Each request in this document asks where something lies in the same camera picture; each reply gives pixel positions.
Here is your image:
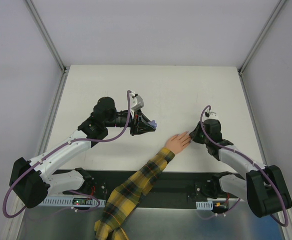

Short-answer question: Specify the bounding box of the purple nail polish bottle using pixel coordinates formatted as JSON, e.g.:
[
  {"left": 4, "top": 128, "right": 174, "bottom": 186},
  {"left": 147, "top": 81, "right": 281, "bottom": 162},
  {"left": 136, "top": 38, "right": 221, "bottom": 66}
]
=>
[{"left": 148, "top": 120, "right": 158, "bottom": 129}]

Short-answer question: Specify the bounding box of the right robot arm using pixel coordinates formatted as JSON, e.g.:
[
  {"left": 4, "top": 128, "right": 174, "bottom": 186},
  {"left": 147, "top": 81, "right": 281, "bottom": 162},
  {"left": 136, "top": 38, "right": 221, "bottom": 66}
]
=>
[{"left": 190, "top": 119, "right": 292, "bottom": 218}]

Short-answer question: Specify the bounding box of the yellow plaid sleeve forearm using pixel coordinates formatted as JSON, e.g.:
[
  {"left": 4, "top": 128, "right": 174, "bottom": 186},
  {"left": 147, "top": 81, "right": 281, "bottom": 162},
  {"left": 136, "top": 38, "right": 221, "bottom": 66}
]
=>
[{"left": 94, "top": 148, "right": 175, "bottom": 240}]

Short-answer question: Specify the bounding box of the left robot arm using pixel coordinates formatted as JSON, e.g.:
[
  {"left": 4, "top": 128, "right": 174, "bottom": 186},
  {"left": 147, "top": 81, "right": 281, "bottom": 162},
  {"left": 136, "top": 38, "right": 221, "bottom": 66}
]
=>
[{"left": 8, "top": 91, "right": 157, "bottom": 209}]

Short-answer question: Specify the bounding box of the mannequin hand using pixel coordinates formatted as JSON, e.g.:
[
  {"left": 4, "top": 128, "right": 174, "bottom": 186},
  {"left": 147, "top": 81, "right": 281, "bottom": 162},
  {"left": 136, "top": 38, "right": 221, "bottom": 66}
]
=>
[{"left": 164, "top": 131, "right": 191, "bottom": 155}]

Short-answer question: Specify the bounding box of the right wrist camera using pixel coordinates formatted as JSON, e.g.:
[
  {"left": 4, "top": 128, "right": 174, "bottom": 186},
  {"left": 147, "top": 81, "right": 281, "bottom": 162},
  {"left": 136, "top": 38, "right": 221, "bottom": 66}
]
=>
[{"left": 204, "top": 110, "right": 219, "bottom": 120}]

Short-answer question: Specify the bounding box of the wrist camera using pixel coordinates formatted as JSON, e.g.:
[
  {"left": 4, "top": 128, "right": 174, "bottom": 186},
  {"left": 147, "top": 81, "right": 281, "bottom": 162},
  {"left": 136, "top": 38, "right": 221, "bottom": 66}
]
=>
[
  {"left": 204, "top": 110, "right": 219, "bottom": 120},
  {"left": 129, "top": 91, "right": 144, "bottom": 117}
]

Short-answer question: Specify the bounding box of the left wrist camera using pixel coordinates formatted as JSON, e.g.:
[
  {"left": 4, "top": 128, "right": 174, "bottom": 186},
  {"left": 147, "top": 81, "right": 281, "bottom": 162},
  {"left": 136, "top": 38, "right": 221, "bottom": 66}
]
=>
[{"left": 129, "top": 91, "right": 144, "bottom": 117}]

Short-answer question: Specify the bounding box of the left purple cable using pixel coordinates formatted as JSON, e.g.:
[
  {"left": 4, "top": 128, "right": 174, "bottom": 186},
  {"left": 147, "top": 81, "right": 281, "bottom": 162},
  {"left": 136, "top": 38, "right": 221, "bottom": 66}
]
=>
[{"left": 2, "top": 89, "right": 136, "bottom": 220}]

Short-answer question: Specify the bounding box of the purple cable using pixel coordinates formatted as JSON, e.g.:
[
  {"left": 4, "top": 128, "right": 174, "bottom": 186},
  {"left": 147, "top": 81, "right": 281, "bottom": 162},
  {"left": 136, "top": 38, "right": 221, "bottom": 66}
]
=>
[
  {"left": 2, "top": 89, "right": 136, "bottom": 220},
  {"left": 200, "top": 104, "right": 290, "bottom": 227}
]

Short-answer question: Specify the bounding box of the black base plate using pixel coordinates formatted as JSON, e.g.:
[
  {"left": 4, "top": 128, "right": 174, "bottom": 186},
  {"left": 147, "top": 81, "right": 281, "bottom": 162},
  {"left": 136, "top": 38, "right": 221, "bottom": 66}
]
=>
[{"left": 62, "top": 169, "right": 239, "bottom": 210}]

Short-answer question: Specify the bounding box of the right white cable duct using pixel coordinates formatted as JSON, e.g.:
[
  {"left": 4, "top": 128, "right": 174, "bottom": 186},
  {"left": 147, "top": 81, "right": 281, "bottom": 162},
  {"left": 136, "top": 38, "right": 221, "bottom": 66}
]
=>
[{"left": 196, "top": 200, "right": 214, "bottom": 211}]

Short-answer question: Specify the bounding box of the white cable duct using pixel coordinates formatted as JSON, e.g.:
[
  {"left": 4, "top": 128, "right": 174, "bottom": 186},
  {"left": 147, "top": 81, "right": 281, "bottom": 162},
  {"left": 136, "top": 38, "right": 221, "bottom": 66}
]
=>
[
  {"left": 38, "top": 196, "right": 106, "bottom": 208},
  {"left": 196, "top": 200, "right": 214, "bottom": 211}
]

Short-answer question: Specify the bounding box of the right aluminium frame post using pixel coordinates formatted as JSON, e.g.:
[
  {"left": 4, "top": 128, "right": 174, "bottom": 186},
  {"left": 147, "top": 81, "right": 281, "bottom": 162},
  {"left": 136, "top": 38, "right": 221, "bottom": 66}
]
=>
[{"left": 238, "top": 0, "right": 288, "bottom": 76}]

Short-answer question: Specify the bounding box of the aluminium frame post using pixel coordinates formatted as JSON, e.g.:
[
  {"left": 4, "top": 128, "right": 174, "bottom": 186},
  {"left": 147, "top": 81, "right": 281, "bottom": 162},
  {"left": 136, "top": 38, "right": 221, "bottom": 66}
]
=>
[
  {"left": 238, "top": 0, "right": 288, "bottom": 76},
  {"left": 24, "top": 0, "right": 70, "bottom": 75}
]

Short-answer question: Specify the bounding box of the left white cable duct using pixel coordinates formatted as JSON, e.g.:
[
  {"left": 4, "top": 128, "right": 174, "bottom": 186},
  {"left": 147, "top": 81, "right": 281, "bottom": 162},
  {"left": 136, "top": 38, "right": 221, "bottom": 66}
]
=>
[{"left": 38, "top": 196, "right": 106, "bottom": 208}]

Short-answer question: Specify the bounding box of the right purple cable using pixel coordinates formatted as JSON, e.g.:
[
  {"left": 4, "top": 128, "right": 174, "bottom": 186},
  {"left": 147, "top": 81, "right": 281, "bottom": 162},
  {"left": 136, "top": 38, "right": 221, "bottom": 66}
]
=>
[{"left": 200, "top": 104, "right": 290, "bottom": 227}]

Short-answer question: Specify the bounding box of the left aluminium frame post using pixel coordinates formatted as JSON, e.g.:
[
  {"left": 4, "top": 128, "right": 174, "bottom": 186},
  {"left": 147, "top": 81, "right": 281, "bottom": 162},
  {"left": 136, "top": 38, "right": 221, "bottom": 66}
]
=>
[{"left": 24, "top": 0, "right": 70, "bottom": 75}]

